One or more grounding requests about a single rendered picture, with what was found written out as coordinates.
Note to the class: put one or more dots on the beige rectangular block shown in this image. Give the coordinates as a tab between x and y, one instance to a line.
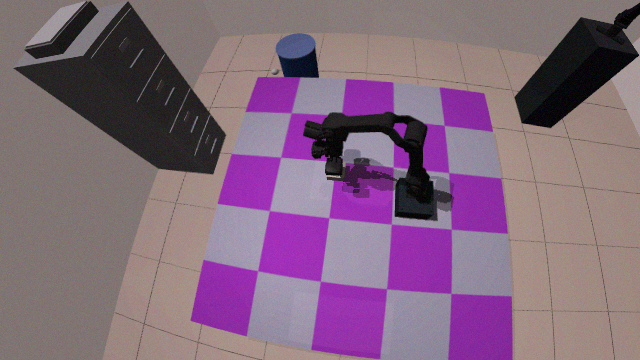
338	178

